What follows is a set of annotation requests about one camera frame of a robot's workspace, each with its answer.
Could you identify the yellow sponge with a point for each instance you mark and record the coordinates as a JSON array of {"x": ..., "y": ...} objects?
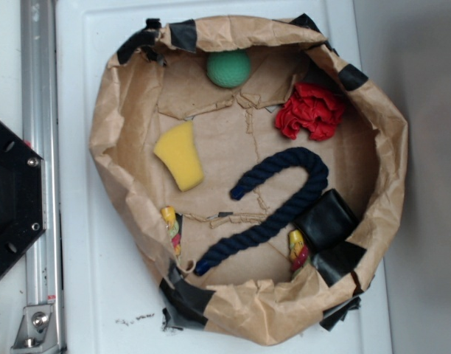
[{"x": 176, "y": 149}]

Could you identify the brown paper bag bin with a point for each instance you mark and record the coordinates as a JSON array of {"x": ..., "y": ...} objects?
[{"x": 235, "y": 275}]

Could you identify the green foam ball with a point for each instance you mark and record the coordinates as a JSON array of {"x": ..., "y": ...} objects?
[{"x": 228, "y": 69}]

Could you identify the black leather pouch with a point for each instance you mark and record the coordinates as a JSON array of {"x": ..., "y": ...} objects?
[{"x": 327, "y": 222}]

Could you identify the red crumpled cloth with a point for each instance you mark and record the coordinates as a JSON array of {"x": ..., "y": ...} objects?
[{"x": 311, "y": 107}]

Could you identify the white plastic tray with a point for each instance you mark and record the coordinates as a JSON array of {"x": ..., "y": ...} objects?
[{"x": 112, "y": 304}]

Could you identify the multicoloured rope toy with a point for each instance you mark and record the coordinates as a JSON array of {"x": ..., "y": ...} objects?
[{"x": 299, "y": 252}]

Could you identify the aluminium extrusion rail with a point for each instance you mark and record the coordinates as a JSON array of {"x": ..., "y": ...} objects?
[{"x": 44, "y": 269}]

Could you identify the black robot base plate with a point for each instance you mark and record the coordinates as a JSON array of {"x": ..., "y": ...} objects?
[{"x": 21, "y": 198}]

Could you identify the metal corner bracket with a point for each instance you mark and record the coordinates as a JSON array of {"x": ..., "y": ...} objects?
[{"x": 37, "y": 331}]

